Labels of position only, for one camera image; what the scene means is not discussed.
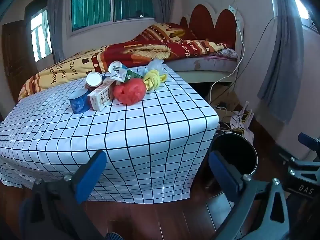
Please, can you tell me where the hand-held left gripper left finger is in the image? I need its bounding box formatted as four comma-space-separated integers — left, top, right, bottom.
21, 150, 107, 240

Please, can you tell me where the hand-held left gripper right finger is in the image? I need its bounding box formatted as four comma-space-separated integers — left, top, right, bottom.
209, 150, 293, 240

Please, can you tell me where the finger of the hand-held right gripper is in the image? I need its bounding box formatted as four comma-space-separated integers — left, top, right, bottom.
278, 152, 302, 166
297, 133, 320, 156

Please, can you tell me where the black trash bin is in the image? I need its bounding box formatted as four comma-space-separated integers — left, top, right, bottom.
211, 131, 258, 178

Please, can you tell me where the blue cup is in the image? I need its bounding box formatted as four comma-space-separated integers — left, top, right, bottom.
69, 89, 90, 115

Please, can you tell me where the white brown milk carton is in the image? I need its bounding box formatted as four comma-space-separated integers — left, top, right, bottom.
87, 80, 118, 112

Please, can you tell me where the red plastic bag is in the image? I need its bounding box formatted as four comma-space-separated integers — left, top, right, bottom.
113, 78, 147, 105

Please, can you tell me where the green white carton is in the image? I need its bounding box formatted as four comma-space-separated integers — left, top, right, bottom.
110, 64, 144, 83

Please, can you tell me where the white plastic cup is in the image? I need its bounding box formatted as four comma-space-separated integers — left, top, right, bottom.
108, 60, 125, 73

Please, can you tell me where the yellow knotted cloth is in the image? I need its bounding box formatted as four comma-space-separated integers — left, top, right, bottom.
142, 70, 168, 92

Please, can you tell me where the clear plastic bag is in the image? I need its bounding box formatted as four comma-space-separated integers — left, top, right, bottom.
147, 58, 165, 72

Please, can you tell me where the white black checked tablecloth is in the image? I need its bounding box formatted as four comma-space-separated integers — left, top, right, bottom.
0, 64, 219, 204

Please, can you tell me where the white router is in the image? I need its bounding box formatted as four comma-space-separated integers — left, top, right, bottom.
230, 101, 254, 140

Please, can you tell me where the grey curtain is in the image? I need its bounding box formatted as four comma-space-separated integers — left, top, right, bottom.
47, 0, 73, 64
150, 0, 175, 24
257, 0, 312, 124

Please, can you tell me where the white bed with red headboard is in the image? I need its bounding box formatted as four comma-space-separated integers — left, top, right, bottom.
175, 4, 245, 83

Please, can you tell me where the red yellow printed blanket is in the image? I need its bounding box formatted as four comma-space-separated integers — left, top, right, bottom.
19, 23, 232, 101

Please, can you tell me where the grey mattress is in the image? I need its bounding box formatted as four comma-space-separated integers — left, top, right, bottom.
166, 55, 238, 72

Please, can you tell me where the floral pillow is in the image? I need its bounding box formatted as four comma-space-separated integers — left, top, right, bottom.
215, 49, 239, 59

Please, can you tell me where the brown wooden door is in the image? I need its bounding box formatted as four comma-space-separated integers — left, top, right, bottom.
2, 20, 38, 103

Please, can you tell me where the small bright window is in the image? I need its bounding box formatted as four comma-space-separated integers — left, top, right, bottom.
30, 7, 53, 62

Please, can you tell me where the large green glass window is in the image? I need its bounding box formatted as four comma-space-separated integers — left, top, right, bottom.
69, 0, 155, 31

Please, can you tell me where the thin black cable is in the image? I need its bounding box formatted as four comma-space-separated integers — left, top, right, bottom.
235, 16, 278, 85

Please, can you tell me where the white power cable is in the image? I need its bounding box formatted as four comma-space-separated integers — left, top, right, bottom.
209, 5, 246, 103

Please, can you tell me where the bright window with white frame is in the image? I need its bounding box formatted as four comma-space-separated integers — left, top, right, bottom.
292, 0, 320, 32

